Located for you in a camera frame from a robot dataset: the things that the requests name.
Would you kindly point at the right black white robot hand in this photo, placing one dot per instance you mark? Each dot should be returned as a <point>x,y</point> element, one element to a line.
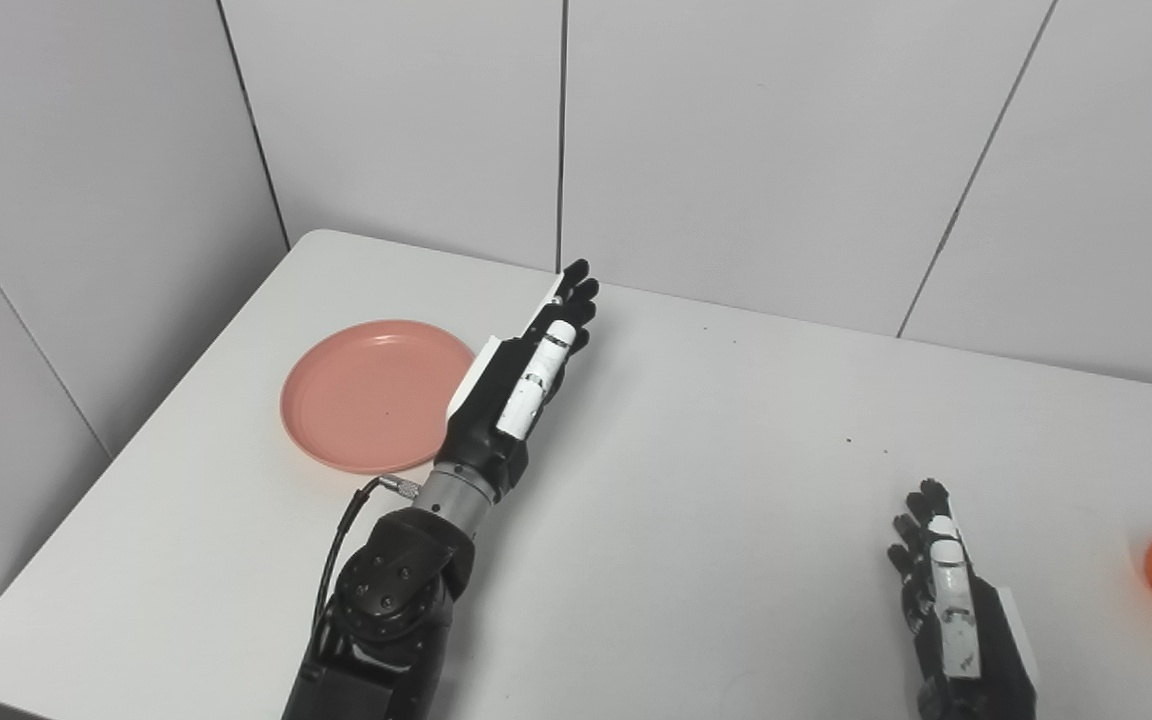
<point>976,640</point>

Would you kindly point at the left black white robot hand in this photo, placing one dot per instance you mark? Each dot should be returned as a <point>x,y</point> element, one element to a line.
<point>496,400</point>

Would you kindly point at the pink round plate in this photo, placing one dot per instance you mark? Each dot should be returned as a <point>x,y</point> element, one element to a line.
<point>371,395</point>

